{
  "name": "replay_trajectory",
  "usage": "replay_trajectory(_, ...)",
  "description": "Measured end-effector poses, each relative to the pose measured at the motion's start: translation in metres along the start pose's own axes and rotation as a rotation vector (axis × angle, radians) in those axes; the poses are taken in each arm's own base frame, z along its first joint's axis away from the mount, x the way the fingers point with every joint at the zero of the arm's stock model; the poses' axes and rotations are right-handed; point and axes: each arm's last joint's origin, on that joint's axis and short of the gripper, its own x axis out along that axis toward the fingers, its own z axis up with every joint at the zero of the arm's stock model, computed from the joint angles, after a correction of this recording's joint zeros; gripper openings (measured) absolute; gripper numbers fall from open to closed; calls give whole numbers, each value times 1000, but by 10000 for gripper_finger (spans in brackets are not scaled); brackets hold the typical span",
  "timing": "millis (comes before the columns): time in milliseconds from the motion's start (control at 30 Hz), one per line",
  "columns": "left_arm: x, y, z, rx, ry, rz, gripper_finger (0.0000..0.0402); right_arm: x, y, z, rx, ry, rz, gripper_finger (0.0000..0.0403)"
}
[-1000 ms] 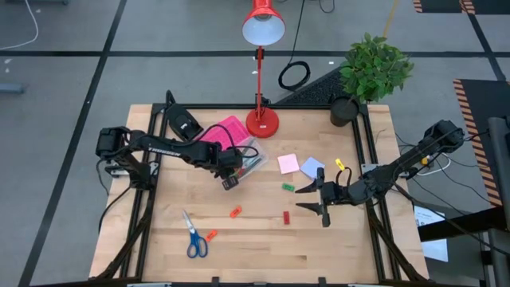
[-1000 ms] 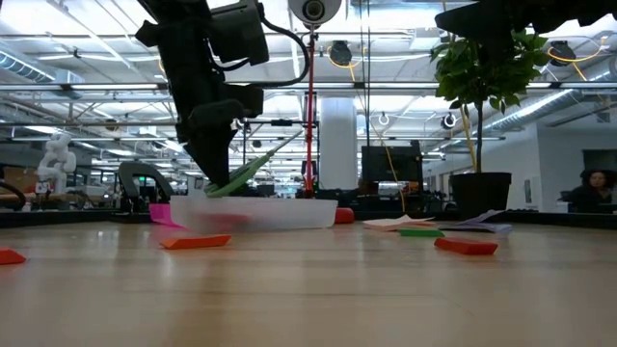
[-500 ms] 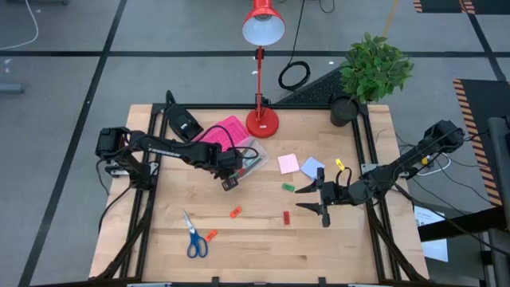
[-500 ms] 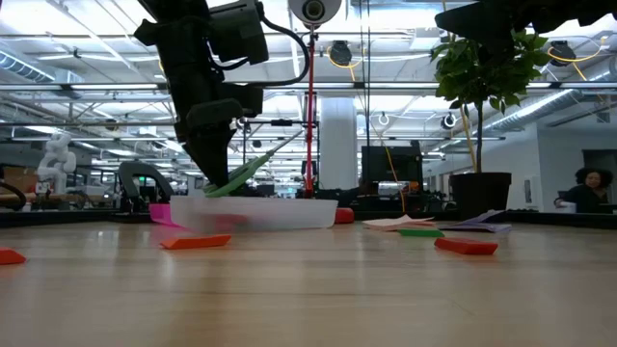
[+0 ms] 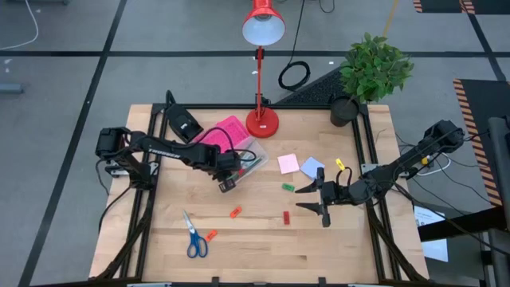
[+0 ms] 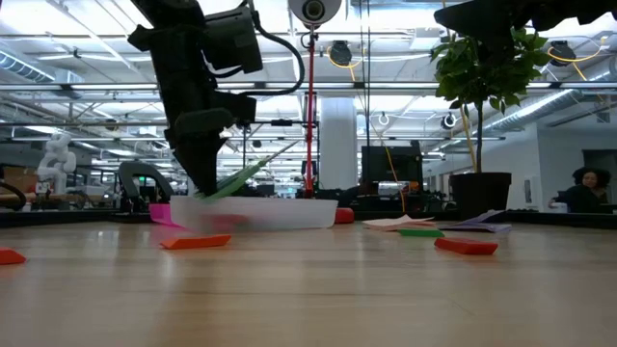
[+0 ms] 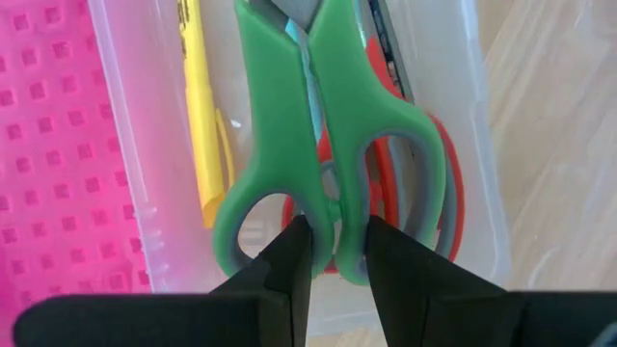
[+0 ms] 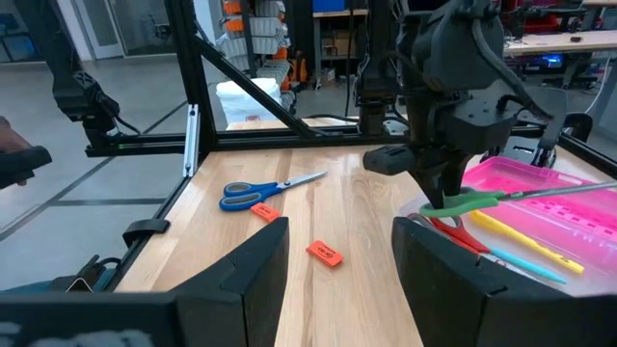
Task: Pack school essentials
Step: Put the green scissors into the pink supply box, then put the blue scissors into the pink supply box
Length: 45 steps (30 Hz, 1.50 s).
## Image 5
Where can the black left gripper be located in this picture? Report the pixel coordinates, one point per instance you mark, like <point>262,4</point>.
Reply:
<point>229,163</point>

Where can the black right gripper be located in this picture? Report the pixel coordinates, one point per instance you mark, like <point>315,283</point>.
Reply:
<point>338,193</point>

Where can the green eraser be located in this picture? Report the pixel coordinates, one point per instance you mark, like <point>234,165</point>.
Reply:
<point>287,187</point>

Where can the purple sticky note pad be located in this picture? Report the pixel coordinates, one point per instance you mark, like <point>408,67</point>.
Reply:
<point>311,166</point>

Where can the clear pencil box pink lid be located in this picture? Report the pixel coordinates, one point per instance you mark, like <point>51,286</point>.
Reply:
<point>235,131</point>

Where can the red eraser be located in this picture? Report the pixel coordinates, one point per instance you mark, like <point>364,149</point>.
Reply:
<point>286,217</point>

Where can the pink sticky note pad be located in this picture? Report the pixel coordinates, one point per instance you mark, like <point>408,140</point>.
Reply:
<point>287,163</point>

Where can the orange eraser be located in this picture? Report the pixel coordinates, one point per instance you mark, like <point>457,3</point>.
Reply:
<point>236,212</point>
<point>211,235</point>

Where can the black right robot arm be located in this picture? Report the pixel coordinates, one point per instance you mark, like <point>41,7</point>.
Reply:
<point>398,171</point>

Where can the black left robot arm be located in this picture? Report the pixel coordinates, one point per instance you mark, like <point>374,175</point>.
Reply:
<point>175,153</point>

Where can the red desk lamp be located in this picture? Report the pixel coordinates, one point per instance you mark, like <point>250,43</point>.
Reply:
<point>262,123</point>

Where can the black textured floor mat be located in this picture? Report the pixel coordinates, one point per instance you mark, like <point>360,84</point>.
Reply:
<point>318,93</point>

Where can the white paper sheet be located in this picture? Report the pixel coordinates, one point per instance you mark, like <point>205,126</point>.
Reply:
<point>436,251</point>

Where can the green potted plant black pot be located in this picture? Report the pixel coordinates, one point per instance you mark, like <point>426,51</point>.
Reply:
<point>374,68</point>

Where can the black support beam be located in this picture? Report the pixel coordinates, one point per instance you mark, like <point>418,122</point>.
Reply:
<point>458,225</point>

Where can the black hazard-striped floor mat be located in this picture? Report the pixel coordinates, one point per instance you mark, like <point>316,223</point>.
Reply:
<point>486,99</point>
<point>438,5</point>

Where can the black metal table frame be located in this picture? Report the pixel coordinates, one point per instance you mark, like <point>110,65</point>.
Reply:
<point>239,106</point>

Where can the grey metal post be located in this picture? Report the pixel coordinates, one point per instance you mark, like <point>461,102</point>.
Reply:
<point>498,159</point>

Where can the grey floor bracket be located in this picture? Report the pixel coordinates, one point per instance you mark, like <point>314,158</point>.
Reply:
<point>10,88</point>

